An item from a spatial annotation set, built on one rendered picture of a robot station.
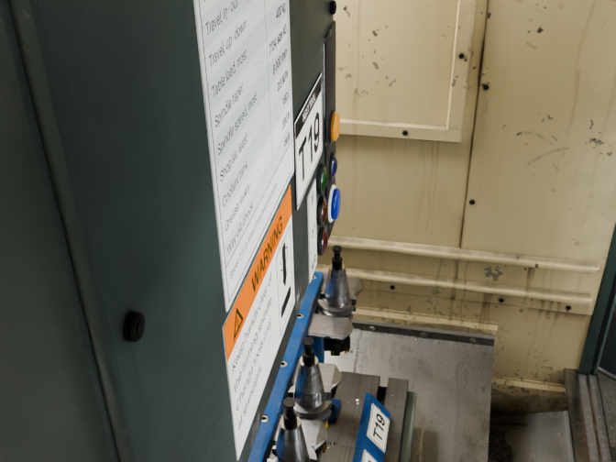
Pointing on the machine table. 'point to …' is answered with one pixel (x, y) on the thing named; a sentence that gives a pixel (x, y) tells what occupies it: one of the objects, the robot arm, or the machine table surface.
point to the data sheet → (246, 121)
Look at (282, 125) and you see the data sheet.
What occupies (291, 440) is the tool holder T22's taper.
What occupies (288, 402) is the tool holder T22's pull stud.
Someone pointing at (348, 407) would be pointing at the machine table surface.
